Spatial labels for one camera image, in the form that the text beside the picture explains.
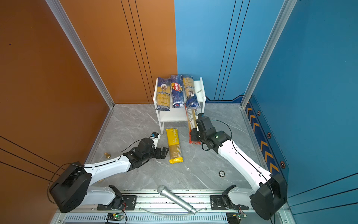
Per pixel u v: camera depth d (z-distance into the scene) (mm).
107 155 892
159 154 770
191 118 791
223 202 644
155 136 773
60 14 719
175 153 886
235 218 706
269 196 379
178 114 956
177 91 769
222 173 830
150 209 726
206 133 577
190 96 740
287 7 698
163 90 788
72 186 420
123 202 726
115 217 709
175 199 727
